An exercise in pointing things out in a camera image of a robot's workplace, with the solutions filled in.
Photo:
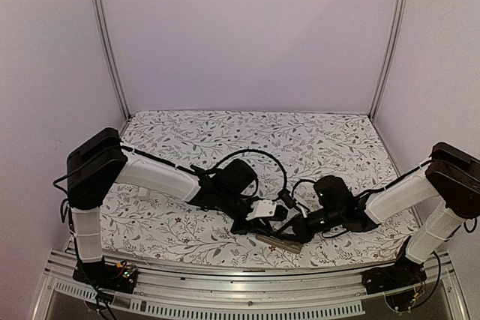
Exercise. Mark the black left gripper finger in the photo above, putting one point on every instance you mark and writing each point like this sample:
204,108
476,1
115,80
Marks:
257,227
280,214

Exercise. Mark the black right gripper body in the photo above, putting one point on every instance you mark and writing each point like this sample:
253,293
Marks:
334,218

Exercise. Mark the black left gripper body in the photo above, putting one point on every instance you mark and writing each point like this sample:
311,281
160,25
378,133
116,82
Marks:
231,201

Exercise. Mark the white slim remote control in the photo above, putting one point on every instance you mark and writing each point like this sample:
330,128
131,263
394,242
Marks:
144,194

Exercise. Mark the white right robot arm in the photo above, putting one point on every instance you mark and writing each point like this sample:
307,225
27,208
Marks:
448,180

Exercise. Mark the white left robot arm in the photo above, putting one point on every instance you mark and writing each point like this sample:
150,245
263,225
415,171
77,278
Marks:
103,160

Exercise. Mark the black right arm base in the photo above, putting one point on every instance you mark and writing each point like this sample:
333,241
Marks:
402,283

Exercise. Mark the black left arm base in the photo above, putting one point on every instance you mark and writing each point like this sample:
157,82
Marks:
120,277

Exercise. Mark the floral patterned table mat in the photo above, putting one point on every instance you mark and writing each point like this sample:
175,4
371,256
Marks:
297,148

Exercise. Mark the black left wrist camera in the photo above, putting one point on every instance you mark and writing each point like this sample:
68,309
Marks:
262,208

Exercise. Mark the aluminium front rail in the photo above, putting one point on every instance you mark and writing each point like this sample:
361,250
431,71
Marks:
176,290

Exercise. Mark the left aluminium corner post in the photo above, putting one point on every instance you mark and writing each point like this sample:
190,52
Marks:
110,59

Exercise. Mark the aluminium corner post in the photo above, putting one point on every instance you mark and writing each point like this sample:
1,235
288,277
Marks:
388,58
110,59

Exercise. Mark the right aluminium corner post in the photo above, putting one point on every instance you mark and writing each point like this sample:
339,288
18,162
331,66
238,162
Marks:
388,58

